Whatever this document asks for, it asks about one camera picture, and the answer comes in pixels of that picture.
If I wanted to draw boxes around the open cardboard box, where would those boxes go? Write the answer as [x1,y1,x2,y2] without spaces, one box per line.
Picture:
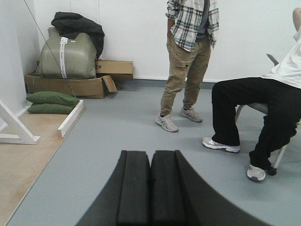
[24,74,117,99]

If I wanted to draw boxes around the far white triangular brace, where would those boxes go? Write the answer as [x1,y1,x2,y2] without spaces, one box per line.
[0,101,40,145]

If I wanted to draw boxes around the green sandbag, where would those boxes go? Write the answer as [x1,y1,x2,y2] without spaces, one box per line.
[26,91,79,105]
[27,104,75,114]

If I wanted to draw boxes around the white chair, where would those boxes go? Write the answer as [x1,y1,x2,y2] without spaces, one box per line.
[234,53,301,177]

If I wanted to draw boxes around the plywood floor board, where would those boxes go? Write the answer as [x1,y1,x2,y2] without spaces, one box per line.
[0,113,80,226]

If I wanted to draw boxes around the lower green sandbag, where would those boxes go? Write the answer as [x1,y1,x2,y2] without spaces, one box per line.
[27,104,75,114]

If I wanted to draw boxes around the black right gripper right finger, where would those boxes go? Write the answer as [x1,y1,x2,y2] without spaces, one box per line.
[150,150,266,226]

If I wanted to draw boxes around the thin dark rope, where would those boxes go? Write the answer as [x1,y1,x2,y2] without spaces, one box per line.
[23,0,77,98]

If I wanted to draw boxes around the white wall panel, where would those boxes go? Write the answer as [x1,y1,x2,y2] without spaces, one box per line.
[0,0,40,116]

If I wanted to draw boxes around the standing person khaki trousers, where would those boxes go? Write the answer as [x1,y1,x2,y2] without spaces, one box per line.
[154,0,220,133]

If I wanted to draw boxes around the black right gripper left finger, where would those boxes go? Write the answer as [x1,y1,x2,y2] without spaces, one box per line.
[77,150,150,226]

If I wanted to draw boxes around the white wooden edge strip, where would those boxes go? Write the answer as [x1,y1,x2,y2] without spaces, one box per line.
[57,100,85,139]

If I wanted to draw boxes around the upper green sandbag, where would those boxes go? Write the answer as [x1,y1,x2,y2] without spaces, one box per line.
[26,91,79,105]

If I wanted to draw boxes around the seated person black trousers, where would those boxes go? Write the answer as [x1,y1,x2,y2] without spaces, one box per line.
[201,7,301,182]

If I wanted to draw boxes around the olive green sack bale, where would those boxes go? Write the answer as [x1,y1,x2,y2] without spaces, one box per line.
[36,27,96,79]

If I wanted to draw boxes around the flat cardboard box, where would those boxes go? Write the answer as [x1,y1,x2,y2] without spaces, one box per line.
[95,60,134,81]

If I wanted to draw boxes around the black jacket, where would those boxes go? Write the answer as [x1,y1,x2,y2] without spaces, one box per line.
[51,12,105,58]

